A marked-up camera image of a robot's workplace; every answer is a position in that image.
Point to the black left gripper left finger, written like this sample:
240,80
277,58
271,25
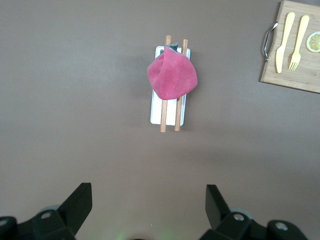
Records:
60,222

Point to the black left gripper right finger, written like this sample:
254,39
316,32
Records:
232,227

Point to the pink microfibre cloth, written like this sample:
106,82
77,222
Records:
172,75

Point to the white rectangular tray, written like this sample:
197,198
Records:
170,112

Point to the yellow plastic knife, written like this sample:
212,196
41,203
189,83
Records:
281,52

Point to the yellow plastic fork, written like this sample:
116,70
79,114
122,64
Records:
298,42

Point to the yellow lemon slice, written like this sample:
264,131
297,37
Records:
314,42

